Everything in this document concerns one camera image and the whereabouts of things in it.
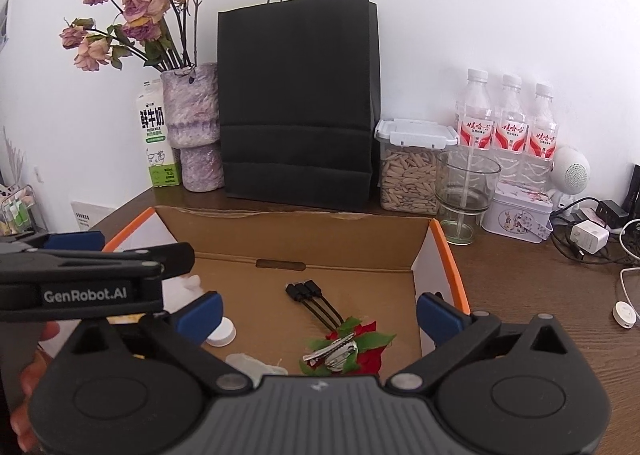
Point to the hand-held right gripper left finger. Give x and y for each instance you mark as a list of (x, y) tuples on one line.
[(205, 311)]

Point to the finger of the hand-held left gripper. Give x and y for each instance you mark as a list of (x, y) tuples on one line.
[(125, 260), (80, 239)]

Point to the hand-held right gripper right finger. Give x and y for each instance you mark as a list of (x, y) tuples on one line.
[(440, 315)]

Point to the small white cap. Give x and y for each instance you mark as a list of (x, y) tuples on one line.
[(221, 332)]

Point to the small white tissue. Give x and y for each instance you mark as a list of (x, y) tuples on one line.
[(250, 365)]

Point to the red flower hair clip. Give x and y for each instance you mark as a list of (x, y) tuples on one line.
[(360, 350)]

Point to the red cardboard box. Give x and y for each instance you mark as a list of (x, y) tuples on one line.
[(325, 245)]

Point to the clear seed container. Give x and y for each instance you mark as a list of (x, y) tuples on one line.
[(407, 180)]

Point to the person's left hand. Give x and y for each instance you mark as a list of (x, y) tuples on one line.
[(32, 375)]

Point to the white cardboard panel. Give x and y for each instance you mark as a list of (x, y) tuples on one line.
[(92, 215)]

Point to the clear glass cup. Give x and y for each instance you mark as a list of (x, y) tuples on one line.
[(467, 195)]

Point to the white printed tin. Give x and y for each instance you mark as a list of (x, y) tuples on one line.
[(515, 215)]

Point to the white green milk carton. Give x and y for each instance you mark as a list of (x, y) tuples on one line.
[(157, 135)]

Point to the purple mottled vase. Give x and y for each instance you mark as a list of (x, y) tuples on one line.
[(195, 125)]

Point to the white power adapter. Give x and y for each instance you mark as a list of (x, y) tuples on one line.
[(590, 237)]

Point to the white round speaker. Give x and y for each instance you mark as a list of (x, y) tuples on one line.
[(572, 175)]

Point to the clear water bottle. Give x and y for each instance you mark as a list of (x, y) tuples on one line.
[(511, 132), (542, 140), (475, 125)]

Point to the black power strip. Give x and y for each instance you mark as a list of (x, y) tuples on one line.
[(611, 212)]

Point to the black upright device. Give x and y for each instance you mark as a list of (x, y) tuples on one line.
[(632, 190)]

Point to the black paper bag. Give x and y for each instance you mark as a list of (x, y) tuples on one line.
[(300, 100)]

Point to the dried rose bouquet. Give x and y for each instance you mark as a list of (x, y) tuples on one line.
[(140, 5)]

